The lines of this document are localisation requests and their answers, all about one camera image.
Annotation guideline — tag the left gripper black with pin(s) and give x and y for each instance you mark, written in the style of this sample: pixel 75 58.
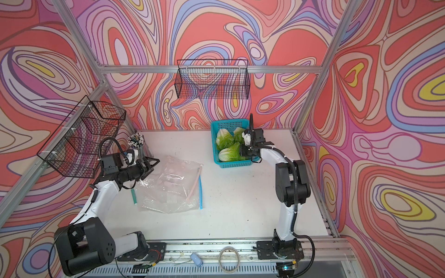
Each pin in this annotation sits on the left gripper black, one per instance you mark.
pixel 142 169

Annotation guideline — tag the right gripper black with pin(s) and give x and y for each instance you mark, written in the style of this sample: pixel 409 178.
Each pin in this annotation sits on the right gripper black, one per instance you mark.
pixel 243 151

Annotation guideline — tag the chinese cabbage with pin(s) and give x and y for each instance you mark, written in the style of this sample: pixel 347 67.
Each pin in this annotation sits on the chinese cabbage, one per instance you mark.
pixel 238 135
pixel 224 139

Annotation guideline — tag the clear zip-top bag blue seal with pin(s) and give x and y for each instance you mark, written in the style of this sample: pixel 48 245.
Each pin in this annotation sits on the clear zip-top bag blue seal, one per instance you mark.
pixel 149 198

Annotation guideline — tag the small clear bag pink seal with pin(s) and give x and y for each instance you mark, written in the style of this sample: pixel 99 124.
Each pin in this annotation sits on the small clear bag pink seal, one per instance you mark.
pixel 177 176

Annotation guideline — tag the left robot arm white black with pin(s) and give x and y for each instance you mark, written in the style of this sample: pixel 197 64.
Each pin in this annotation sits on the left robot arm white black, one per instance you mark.
pixel 86 244

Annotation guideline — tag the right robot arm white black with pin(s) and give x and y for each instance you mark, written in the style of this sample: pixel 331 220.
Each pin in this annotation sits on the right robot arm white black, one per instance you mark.
pixel 291 187

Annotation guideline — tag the clear cup of pens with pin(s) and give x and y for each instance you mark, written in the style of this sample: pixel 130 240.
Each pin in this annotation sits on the clear cup of pens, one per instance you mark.
pixel 137 142

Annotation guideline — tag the teal plastic basket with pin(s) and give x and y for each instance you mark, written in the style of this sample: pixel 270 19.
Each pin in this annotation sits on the teal plastic basket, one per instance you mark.
pixel 230 125

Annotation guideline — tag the green marker pen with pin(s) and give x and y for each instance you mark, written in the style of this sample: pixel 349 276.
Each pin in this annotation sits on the green marker pen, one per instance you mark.
pixel 134 196

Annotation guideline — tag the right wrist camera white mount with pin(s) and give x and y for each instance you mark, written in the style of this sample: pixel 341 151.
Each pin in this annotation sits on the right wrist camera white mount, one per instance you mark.
pixel 247 137

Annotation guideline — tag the black wire basket back wall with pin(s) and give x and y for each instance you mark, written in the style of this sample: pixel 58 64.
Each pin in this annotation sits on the black wire basket back wall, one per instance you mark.
pixel 212 79

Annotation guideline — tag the black wire basket wall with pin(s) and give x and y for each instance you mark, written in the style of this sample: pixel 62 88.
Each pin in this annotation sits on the black wire basket wall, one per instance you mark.
pixel 212 79
pixel 72 150

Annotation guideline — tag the black wire basket left wall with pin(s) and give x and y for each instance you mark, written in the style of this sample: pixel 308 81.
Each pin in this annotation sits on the black wire basket left wall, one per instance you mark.
pixel 72 150

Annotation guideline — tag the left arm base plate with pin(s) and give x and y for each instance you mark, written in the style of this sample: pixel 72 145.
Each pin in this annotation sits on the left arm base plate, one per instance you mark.
pixel 155 253

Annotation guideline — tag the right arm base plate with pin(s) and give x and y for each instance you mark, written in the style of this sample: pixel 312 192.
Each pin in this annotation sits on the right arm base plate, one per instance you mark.
pixel 279 250

